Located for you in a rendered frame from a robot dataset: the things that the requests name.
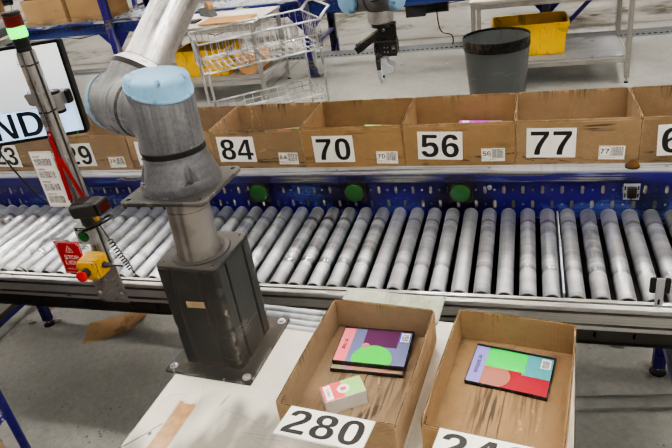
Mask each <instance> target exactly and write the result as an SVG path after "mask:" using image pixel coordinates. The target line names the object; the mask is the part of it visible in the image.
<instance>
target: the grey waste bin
mask: <svg viewBox="0 0 672 448"><path fill-rule="evenodd" d="M462 40H463V50H464V54H465V62H466V70H467V77H468V85H469V92H470V94H490V93H513V92H514V93H518V92H526V81H527V70H528V59H529V47H530V44H531V31H529V30H528V29H525V28H520V27H494V28H486V29H481V30H477V31H473V32H470V33H468V34H466V35H465V36H464V37H463V39H462Z"/></svg>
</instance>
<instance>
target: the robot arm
mask: <svg viewBox="0 0 672 448"><path fill-rule="evenodd" d="M200 1H201V0H150V1H149V3H148V5H147V7H146V9H145V11H144V13H143V15H142V17H141V19H140V22H139V24H138V26H137V28H136V30H135V32H134V34H133V36H132V38H131V40H130V42H129V44H128V47H127V49H126V50H125V51H124V52H122V53H119V54H115V55H114V56H113V58H112V60H111V62H110V64H109V66H108V68H107V70H106V72H103V73H100V74H98V75H96V76H95V77H94V78H93V79H92V80H91V81H90V82H89V83H88V85H87V88H86V90H85V94H84V103H85V108H86V111H87V113H88V115H89V116H90V118H91V119H92V120H93V121H94V122H95V123H96V124H97V125H98V126H100V127H102V128H104V129H105V130H107V131H109V132H112V133H118V134H122V135H126V136H130V137H134V138H137V141H138V145H139V149H140V152H141V156H142V160H143V165H142V174H141V182H140V185H141V190H142V193H143V195H144V196H145V197H147V198H149V199H154V200H172V199H179V198H184V197H188V196H192V195H195V194H198V193H201V192H203V191H206V190H208V189H210V188H212V187H213V186H215V185H216V184H217V183H218V182H219V181H220V180H221V178H222V175H221V170H220V167H219V165H218V164H217V162H216V160H215V159H214V157H213V156H212V154H211V153H210V151H209V150H208V148H207V146H206V142H205V137H204V133H203V128H202V124H201V119H200V115H199V111H198V106H197V102H196V97H195V93H194V86H193V83H192V82H191V78H190V75H189V73H188V71H187V70H186V69H184V68H182V67H179V66H172V65H171V63H172V61H173V59H174V56H175V54H176V52H177V50H178V48H179V46H180V44H181V41H182V39H183V37H184V35H185V33H186V31H187V29H188V26H189V24H190V22H191V20H192V18H193V16H194V13H195V11H196V9H197V7H198V5H199V3H200ZM337 2H338V5H339V7H340V9H341V10H342V12H344V13H345V14H348V15H350V14H354V13H356V12H367V14H368V22H369V24H371V26H372V28H374V29H376V30H375V31H374V32H372V33H371V34H370V35H368V36H367V37H366V38H364V39H363V40H362V41H359V42H358V43H357V44H356V45H355V48H354V50H355V51H356V52H357V53H358V54H359V53H361V52H363V51H364V50H365V49H366V48H367V47H368V46H370V45H371V44H372V43H374V53H375V58H376V67H377V73H378V78H379V80H380V81H381V83H383V77H384V78H385V75H386V74H389V73H392V72H393V71H394V68H393V66H395V65H396V62H395V61H394V60H391V59H389V56H397V53H398V50H399V41H398V36H397V32H396V21H393V20H394V16H393V11H398V10H400V9H402V8H403V6H404V4H405V2H406V0H337ZM383 28H384V29H385V30H383Z"/></svg>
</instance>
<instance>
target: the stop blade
mask: <svg viewBox="0 0 672 448"><path fill-rule="evenodd" d="M556 236H557V249H558V262H559V275H560V288H561V298H565V282H564V271H563V259H562V248H561V236H560V225H559V213H558V211H557V212H556Z"/></svg>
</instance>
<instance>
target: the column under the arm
mask: <svg viewBox="0 0 672 448"><path fill-rule="evenodd" d="M217 235H218V240H219V244H220V250H219V252H218V253H217V254H216V255H214V256H213V257H211V258H209V259H206V260H203V261H198V262H184V261H181V260H180V259H179V257H178V253H177V250H176V246H174V247H173V248H172V249H171V250H170V251H169V252H168V253H167V254H166V255H165V256H164V257H163V258H162V259H161V260H160V261H159V262H158V263H157V264H156V266H157V270H158V273H159V276H160V279H161V282H162V285H163V288H164V291H165V294H166V297H167V300H168V303H169V306H170V309H171V312H172V315H173V318H174V321H175V323H176V325H177V327H178V332H179V336H180V339H181V342H182V345H183V348H182V349H181V350H180V351H179V353H178V354H177V355H176V356H175V358H174V359H173V360H172V362H171V363H170V364H169V365H168V367H167V368H166V369H165V370H166V372H168V373H174V374H180V375H186V376H193V377H199V378H205V379H211V380H217V381H223V382H229V383H235V384H241V385H247V386H251V385H252V383H253V381H254V380H255V378H256V376H257V375H258V373H259V371H260V370H261V368H262V366H263V365H264V363H265V362H266V360H267V358H268V357H269V355H270V353H271V352H272V350H273V348H274V347H275V345H276V343H277V342H278V340H279V338H280V337H281V335H282V333H283V332H284V330H285V329H286V327H287V325H288V324H289V322H290V318H283V317H274V316H267V314H266V311H265V309H264V302H263V298H262V294H261V290H260V286H259V282H258V277H257V273H256V269H255V265H254V261H253V257H252V253H251V249H250V245H249V241H248V237H247V234H246V233H244V232H230V231H217Z"/></svg>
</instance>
